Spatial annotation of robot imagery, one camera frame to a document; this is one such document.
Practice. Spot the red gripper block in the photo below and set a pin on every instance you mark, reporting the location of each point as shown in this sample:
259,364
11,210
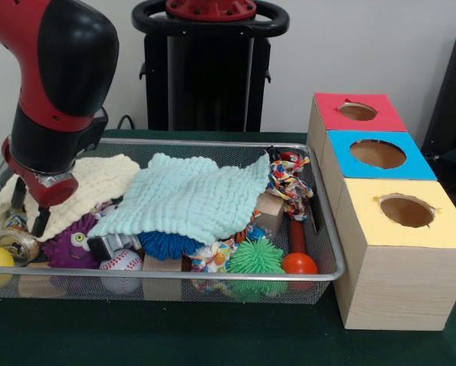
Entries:
51,192

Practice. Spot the silver drink can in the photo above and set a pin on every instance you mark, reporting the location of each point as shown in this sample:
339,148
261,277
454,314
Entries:
14,245

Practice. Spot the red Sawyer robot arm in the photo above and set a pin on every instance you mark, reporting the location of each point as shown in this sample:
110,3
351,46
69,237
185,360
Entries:
60,69

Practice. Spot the clear shallow mesh bin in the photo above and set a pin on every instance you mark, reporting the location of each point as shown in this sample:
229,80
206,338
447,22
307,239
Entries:
213,155

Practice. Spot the wooden box with three holes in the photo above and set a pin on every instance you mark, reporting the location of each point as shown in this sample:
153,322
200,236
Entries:
396,282

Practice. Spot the purple monster toy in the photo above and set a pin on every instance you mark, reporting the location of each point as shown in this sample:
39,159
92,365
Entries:
68,248

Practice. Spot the cream knitted cloth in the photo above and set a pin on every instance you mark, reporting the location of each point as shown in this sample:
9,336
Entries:
102,179

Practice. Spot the white baseball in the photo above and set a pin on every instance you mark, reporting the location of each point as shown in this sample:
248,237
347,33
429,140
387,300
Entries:
121,263

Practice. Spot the blue spiky ball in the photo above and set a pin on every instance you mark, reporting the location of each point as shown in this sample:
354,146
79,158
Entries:
167,244

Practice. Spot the mint knitted cloth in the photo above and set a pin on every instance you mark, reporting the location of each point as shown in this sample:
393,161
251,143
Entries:
190,198

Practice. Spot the dark green tablecloth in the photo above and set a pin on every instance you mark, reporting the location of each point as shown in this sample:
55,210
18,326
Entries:
213,335

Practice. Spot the green spiky ball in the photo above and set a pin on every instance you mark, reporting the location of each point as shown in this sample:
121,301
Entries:
255,258

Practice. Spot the red maraca rattle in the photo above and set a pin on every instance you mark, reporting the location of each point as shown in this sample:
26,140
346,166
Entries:
299,264

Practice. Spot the black panel stand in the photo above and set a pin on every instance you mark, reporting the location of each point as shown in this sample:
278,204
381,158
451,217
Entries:
453,99

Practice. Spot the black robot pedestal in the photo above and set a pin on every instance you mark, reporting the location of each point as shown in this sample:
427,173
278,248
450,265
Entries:
205,84

